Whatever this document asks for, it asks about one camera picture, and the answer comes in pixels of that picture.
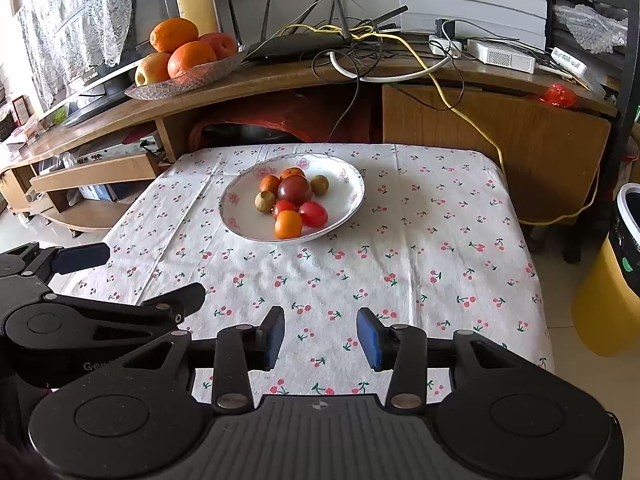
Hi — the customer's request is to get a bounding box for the green-brown kiwi fruit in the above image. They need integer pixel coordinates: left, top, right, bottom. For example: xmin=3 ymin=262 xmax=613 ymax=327
xmin=254 ymin=190 xmax=277 ymax=214

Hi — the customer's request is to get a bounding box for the small red tomato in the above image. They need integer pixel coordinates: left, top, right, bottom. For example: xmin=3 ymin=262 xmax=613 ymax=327
xmin=272 ymin=200 xmax=297 ymax=219

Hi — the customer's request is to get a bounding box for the oval red tomato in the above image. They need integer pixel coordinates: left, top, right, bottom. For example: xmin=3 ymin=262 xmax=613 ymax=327
xmin=298 ymin=202 xmax=329 ymax=229

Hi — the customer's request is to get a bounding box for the white floral ceramic bowl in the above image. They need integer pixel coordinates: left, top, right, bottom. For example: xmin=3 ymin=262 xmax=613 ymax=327
xmin=219 ymin=154 xmax=366 ymax=243

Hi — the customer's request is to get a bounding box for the dark red large tomato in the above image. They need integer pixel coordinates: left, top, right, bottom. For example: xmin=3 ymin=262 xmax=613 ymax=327
xmin=278 ymin=176 xmax=314 ymax=207

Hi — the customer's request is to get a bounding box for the tan kiwi fruit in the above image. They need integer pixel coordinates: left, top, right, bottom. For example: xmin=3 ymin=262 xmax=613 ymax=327
xmin=309 ymin=174 xmax=330 ymax=196

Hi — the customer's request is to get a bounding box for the curved wooden tv cabinet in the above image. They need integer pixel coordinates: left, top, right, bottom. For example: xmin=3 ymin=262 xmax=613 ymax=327
xmin=1 ymin=60 xmax=617 ymax=232

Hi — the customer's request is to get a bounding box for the cherry print tablecloth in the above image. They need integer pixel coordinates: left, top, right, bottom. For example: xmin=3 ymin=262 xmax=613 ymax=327
xmin=63 ymin=144 xmax=553 ymax=396

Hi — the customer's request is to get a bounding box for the yellow apple in dish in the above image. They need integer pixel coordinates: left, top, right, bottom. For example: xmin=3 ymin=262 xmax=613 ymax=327
xmin=134 ymin=52 xmax=170 ymax=87

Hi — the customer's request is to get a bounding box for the glass fruit dish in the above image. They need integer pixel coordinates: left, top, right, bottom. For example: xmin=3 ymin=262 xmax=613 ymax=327
xmin=125 ymin=44 xmax=247 ymax=101

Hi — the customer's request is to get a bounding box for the red basin under cabinet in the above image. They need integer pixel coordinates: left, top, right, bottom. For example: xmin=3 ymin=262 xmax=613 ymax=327
xmin=188 ymin=87 xmax=382 ymax=152

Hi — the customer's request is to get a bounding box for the white lace curtain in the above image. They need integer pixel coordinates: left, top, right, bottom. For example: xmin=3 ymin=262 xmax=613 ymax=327
xmin=17 ymin=0 xmax=134 ymax=108

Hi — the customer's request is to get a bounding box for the large orange front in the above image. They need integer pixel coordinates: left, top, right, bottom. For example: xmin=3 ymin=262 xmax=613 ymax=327
xmin=167 ymin=40 xmax=217 ymax=79

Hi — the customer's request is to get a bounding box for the large orange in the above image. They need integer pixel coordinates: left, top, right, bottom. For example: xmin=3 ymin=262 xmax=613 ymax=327
xmin=149 ymin=18 xmax=198 ymax=53
xmin=167 ymin=40 xmax=217 ymax=79

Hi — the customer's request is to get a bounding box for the large orange top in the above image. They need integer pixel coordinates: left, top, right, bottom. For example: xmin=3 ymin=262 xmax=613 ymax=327
xmin=149 ymin=18 xmax=198 ymax=53

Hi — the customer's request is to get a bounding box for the red apple in dish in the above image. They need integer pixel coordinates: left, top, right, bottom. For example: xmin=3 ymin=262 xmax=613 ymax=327
xmin=198 ymin=32 xmax=239 ymax=60

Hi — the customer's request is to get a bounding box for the red plastic bag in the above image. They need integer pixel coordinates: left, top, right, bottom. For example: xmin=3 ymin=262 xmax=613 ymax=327
xmin=540 ymin=82 xmax=577 ymax=108

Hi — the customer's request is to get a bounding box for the black wifi router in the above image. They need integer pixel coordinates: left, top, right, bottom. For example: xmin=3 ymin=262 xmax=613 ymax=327
xmin=227 ymin=0 xmax=408 ymax=64

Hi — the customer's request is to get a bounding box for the white label box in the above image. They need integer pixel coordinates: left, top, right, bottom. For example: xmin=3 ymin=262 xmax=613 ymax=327
xmin=551 ymin=47 xmax=588 ymax=78

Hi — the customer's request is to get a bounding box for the yellow cable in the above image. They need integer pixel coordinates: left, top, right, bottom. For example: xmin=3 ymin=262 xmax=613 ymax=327
xmin=267 ymin=23 xmax=601 ymax=226

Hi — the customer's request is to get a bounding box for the white thick cable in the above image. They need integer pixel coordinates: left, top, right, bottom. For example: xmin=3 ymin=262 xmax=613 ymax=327
xmin=326 ymin=49 xmax=454 ymax=85

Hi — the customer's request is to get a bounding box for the black thin cable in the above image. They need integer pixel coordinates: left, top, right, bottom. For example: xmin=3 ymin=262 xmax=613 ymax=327
xmin=309 ymin=19 xmax=482 ymax=146

